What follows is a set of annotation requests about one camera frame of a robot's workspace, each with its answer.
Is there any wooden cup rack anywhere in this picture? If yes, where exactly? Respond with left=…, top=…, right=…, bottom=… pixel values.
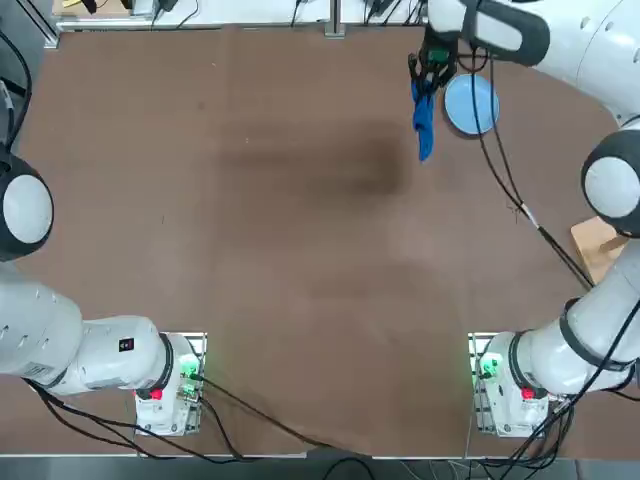
left=570, top=217, right=627, bottom=287

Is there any aluminium frame rail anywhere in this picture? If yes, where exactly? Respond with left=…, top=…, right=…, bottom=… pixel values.
left=43, top=14, right=222, bottom=49

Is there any black cable with white tag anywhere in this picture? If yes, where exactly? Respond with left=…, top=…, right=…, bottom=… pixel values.
left=487, top=47, right=599, bottom=289

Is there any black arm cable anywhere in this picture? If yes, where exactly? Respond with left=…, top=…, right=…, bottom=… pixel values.
left=469, top=44, right=596, bottom=291

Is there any blue cloth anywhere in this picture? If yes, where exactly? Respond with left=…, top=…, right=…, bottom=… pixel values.
left=410, top=79, right=438, bottom=164

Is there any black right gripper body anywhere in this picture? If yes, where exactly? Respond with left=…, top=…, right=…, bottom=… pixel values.
left=418, top=24, right=459, bottom=77

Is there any aluminium frame post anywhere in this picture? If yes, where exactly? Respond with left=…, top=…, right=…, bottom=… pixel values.
left=323, top=0, right=347, bottom=40

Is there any light blue plastic plate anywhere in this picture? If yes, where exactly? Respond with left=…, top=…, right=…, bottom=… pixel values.
left=443, top=73, right=501, bottom=137

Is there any black base cable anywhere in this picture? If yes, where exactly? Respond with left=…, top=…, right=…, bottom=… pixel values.
left=197, top=373, right=374, bottom=459
left=22, top=378, right=246, bottom=461

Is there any thick black cable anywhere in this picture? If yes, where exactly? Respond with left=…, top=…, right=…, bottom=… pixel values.
left=0, top=29, right=34, bottom=151

